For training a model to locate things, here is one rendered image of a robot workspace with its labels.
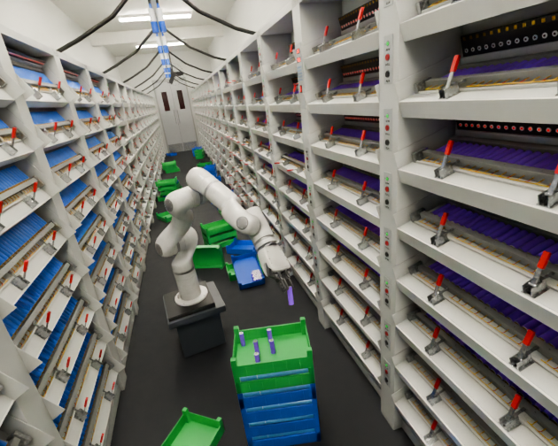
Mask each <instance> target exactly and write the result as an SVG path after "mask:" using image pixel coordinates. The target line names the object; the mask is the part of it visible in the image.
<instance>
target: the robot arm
mask: <svg viewBox="0 0 558 446"><path fill-rule="evenodd" d="M186 182H187V184H188V186H187V187H185V188H180V189H177V190H176V191H173V192H171V193H170V194H168V195H167V197H166V199H165V207H166V209H167V211H168V212H169V213H170V214H171V215H172V216H173V217H172V220H171V222H170V224H169V225H168V226H167V227H166V228H165V229H164V231H163V232H162V233H161V234H160V235H159V237H158V238H157V240H156V242H155V248H156V251H157V252H158V254H159V255H160V256H161V257H165V258H167V257H171V256H173V255H174V254H176V253H178V254H177V255H176V257H175V258H174V260H173V262H172V269H173V273H174V277H175V281H176V284H177V287H178V289H179V293H178V294H177V295H176V296H175V299H174V300H175V302H176V303H177V304H178V305H180V306H190V305H193V304H197V303H199V302H201V301H202V300H203V299H205V297H206V296H207V289H206V287H204V286H200V285H199V282H198V277H197V273H196V270H195V266H194V263H193V254H194V252H195V249H196V247H197V244H198V234H197V232H196V230H195V229H194V228H193V227H191V224H192V221H193V217H194V216H193V212H192V210H191V208H193V207H195V206H198V205H200V204H203V203H205V202H206V201H210V202H211V203H212V204H213V205H214V206H216V207H217V208H218V209H219V210H220V211H221V216H222V217H223V218H224V220H225V221H226V222H227V223H228V224H230V225H231V226H232V227H233V228H234V229H235V230H236V231H237V232H239V233H241V234H243V235H248V236H249V237H250V238H251V240H252V243H253V245H254V247H255V249H256V251H258V257H259V261H260V264H261V267H262V269H263V272H264V274H265V275H266V276H267V277H268V278H271V279H274V280H275V281H276V282H277V283H278V284H279V286H280V288H281V290H282V292H283V293H284V292H286V291H287V290H289V289H290V288H289V286H291V287H292V288H294V286H293V284H292V282H291V279H290V272H291V271H292V270H291V268H290V264H289V261H288V260H287V258H286V257H285V255H284V254H283V251H282V250H281V249H280V247H279V246H278V245H277V240H276V239H275V236H274V234H273V232H272V230H271V228H270V226H269V224H268V223H267V220H266V219H265V217H264V215H263V213H262V211H261V209H260V208H259V207H258V206H254V207H251V208H249V209H247V210H245V209H244V208H243V207H242V206H241V200H240V199H239V197H238V196H237V195H236V194H235V193H233V192H232V191H231V190H230V189H229V188H227V187H226V186H225V185H224V184H222V183H221V182H220V181H218V180H217V179H216V178H215V177H214V176H212V175H211V174H210V173H209V172H207V170H205V169H203V168H200V167H194V168H192V169H190V170H189V172H188V174H187V176H186Z"/></svg>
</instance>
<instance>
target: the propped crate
mask: <svg viewBox="0 0 558 446"><path fill-rule="evenodd" d="M231 260H232V264H233V267H234V271H235V274H236V279H237V282H238V286H239V288H240V290H241V289H245V288H250V287H254V286H258V285H261V284H265V276H264V275H263V272H262V271H261V268H260V263H259V261H258V259H257V256H256V253H255V250H253V251H252V252H251V253H247V254H243V255H239V256H235V257H234V255H231ZM257 269H259V271H260V273H261V274H262V276H261V277H262V280H260V281H252V271H254V270H257Z"/></svg>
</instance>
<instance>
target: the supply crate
mask: <svg viewBox="0 0 558 446"><path fill-rule="evenodd" d="M268 328H271V332H272V337H273V339H274V343H275V354H271V349H270V344H269V342H268V337H267V329H268ZM240 332H244V340H245V346H244V347H242V346H241V342H240V337H239V333H240ZM234 334H235V335H234V345H233V355H232V358H231V359H230V364H231V368H232V373H233V376H234V378H239V377H246V376H253V375H259V374H265V373H277V372H284V371H290V370H297V369H303V368H309V367H314V361H313V352H312V347H311V346H310V342H309V338H308V333H307V330H306V320H305V317H300V322H296V323H290V324H283V325H276V326H270V327H257V328H251V329H245V330H239V327H238V326H235V327H234ZM253 340H258V345H259V349H260V362H259V363H255V357H254V353H255V350H254V346H253Z"/></svg>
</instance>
